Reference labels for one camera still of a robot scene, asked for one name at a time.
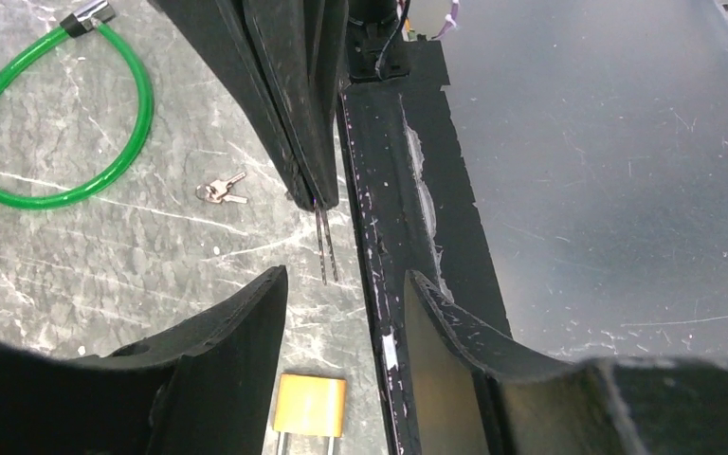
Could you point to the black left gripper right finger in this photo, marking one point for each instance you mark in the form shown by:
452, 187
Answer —
558, 402

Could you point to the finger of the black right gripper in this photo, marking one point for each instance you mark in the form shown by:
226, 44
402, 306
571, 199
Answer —
217, 32
300, 46

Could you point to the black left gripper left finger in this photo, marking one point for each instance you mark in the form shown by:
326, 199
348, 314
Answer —
202, 386

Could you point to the brass padlock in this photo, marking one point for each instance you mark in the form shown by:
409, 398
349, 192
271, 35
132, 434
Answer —
309, 405

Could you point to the green cable lock loop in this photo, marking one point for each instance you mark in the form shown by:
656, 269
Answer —
76, 105

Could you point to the small silver key pair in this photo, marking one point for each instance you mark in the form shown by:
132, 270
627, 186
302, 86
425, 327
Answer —
219, 191

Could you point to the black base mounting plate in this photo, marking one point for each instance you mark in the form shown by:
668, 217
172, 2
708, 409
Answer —
414, 209

